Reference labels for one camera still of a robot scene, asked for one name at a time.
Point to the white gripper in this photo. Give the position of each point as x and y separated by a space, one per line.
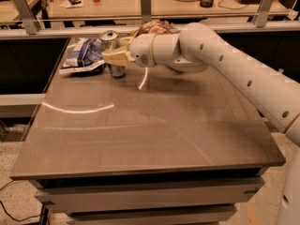
141 50

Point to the silver blue redbull can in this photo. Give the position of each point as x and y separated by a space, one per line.
116 70

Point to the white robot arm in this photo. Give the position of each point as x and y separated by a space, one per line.
194 47

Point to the blue chip bag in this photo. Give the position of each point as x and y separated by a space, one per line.
86 57

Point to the brown yellow chip bag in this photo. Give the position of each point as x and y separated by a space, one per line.
153 27

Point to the black mesh pen cup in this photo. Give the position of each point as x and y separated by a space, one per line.
206 3

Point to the metal railing frame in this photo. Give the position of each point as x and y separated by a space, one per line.
222 15

